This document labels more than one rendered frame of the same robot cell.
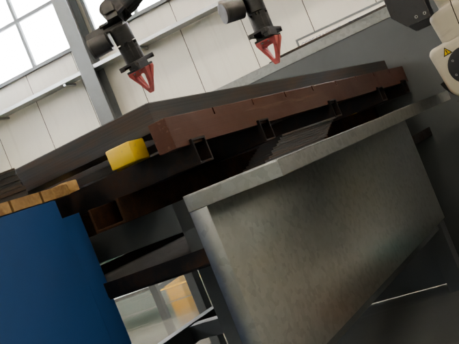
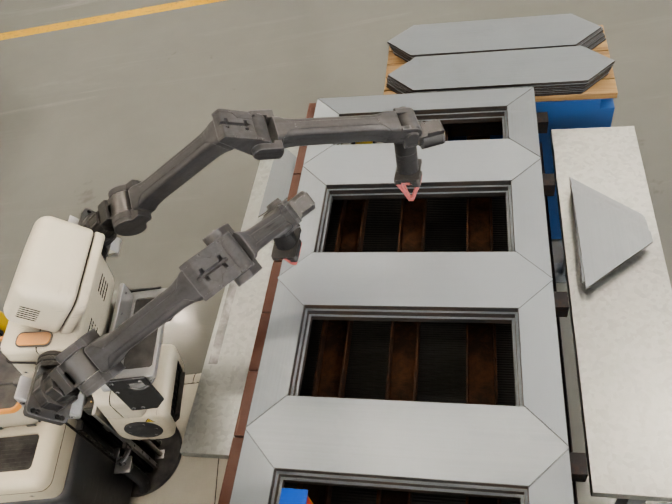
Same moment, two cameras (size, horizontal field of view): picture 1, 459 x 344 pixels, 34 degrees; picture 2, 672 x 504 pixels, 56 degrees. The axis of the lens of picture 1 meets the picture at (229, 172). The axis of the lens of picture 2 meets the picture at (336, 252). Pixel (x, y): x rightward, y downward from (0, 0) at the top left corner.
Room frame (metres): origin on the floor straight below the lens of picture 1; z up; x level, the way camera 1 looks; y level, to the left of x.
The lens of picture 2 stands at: (3.20, -0.33, 2.28)
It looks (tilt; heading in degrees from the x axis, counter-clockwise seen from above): 51 degrees down; 169
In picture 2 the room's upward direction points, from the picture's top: 15 degrees counter-clockwise
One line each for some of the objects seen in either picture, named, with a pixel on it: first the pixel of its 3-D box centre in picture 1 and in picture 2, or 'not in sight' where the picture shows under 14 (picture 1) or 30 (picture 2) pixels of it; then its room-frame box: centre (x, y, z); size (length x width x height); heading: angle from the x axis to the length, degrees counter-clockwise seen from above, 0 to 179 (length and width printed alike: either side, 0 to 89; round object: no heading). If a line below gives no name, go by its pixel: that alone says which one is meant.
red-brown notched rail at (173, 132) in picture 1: (321, 95); (276, 291); (2.07, -0.32, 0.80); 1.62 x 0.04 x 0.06; 150
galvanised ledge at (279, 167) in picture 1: (354, 134); (262, 263); (1.83, -0.32, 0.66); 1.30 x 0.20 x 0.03; 150
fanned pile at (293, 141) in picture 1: (280, 147); (286, 178); (1.55, -0.12, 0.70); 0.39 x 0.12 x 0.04; 150
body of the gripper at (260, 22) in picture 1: (261, 24); (284, 237); (2.11, -0.24, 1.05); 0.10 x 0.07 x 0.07; 150
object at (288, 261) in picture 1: (354, 215); not in sight; (1.87, -0.25, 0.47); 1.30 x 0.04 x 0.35; 150
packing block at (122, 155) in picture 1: (128, 154); not in sight; (1.42, 0.17, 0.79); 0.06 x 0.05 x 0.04; 60
